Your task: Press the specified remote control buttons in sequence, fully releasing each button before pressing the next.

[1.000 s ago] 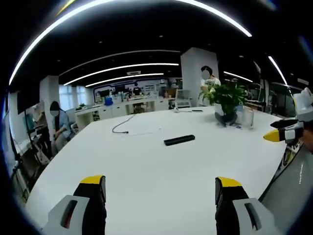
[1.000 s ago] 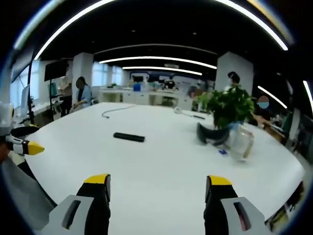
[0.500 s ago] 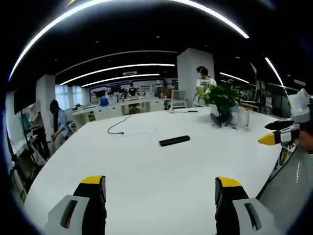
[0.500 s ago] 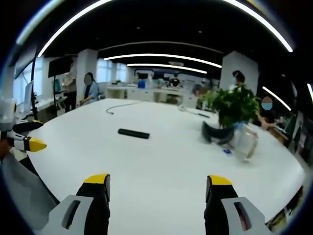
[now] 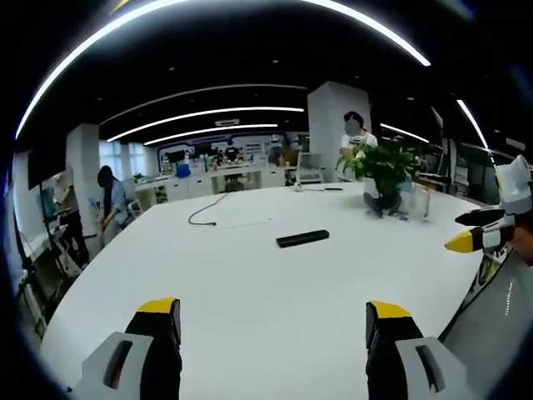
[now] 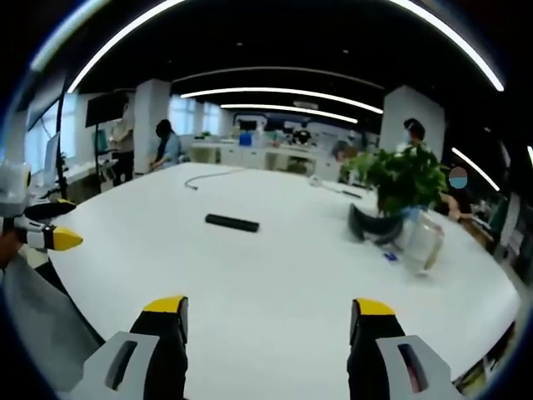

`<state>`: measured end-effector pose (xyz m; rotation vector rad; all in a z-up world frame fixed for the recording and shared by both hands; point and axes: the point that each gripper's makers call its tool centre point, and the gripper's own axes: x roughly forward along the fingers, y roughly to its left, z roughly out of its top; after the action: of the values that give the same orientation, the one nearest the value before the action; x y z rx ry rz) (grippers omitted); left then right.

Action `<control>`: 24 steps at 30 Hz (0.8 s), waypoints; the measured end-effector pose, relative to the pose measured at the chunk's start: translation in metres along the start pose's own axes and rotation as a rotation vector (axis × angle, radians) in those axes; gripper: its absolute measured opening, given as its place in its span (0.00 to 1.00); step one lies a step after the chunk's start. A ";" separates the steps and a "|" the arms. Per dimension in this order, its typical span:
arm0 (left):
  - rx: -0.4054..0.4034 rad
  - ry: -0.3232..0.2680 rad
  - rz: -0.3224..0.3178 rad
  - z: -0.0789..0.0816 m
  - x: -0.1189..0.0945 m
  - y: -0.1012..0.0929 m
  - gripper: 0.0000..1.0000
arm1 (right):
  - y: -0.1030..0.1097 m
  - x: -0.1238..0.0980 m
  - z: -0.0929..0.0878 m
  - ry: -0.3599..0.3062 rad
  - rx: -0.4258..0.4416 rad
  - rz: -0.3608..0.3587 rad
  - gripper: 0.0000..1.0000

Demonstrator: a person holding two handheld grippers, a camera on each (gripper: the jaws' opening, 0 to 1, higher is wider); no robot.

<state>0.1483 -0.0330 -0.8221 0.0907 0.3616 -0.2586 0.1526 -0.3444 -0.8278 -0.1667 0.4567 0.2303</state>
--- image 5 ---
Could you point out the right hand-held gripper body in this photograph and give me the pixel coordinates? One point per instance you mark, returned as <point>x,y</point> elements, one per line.
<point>514,183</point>

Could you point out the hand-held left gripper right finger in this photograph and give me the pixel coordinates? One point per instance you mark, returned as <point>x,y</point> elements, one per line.
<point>399,350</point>

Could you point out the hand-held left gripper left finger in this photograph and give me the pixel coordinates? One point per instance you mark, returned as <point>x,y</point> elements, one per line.
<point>137,346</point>

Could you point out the black remote control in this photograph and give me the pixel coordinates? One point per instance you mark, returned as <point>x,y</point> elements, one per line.
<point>302,238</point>

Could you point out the person's right hand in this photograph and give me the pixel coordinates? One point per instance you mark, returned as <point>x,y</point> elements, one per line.
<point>524,243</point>

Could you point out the clear plastic container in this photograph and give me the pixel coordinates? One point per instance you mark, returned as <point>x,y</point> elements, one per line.
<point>421,204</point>

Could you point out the green potted plant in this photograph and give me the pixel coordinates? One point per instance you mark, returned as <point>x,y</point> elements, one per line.
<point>381,175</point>

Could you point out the black flat object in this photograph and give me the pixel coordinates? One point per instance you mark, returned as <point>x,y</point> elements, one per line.
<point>333,189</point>

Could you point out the white office chair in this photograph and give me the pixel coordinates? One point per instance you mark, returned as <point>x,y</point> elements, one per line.
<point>310,166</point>

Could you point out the white cabinet counter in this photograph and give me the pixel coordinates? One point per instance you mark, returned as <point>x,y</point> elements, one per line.
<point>208,181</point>

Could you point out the small white device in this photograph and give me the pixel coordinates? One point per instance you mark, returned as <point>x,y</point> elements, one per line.
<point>298,186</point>

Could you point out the blue box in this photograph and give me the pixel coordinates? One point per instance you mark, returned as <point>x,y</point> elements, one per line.
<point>183,170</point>

